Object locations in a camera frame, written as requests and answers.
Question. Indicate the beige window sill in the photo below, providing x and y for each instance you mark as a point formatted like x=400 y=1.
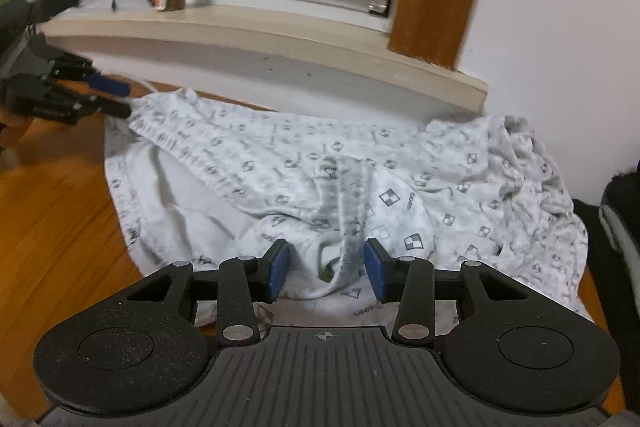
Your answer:
x=348 y=48

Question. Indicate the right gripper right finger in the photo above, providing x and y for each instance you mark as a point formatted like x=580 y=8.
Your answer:
x=410 y=282

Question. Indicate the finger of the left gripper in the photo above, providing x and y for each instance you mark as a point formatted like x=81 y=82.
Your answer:
x=109 y=107
x=108 y=85

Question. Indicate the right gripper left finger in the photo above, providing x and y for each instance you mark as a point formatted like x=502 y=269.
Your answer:
x=246 y=280

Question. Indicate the white patterned garment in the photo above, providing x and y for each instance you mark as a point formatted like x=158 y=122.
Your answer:
x=201 y=181

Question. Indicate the black grey bag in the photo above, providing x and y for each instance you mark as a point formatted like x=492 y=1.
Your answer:
x=613 y=253

